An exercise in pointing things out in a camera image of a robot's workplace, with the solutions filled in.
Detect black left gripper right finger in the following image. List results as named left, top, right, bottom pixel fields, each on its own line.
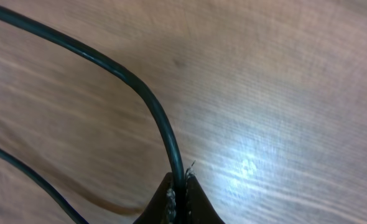
left=186, top=174, right=224, bottom=224

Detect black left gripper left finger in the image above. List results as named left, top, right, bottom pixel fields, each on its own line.
left=134, top=172, right=176, bottom=224

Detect black USB-A cable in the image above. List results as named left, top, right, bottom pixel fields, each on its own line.
left=0, top=1, right=186, bottom=224

